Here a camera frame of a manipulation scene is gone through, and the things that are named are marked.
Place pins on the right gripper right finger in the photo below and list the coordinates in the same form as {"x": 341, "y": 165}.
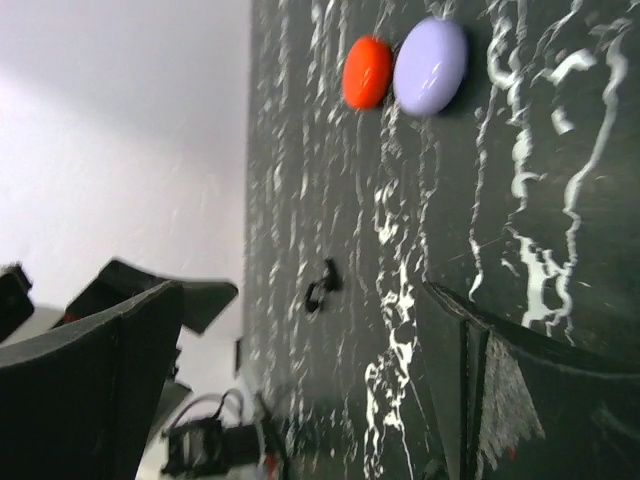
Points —
{"x": 510, "y": 403}

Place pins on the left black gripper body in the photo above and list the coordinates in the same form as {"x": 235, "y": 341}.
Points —
{"x": 210, "y": 438}

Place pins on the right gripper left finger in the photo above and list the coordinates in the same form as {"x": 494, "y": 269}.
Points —
{"x": 78, "y": 401}

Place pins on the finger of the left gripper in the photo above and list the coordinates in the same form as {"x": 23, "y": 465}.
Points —
{"x": 204, "y": 300}
{"x": 16, "y": 306}

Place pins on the orange earbud charging case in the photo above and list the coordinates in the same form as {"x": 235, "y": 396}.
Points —
{"x": 367, "y": 72}

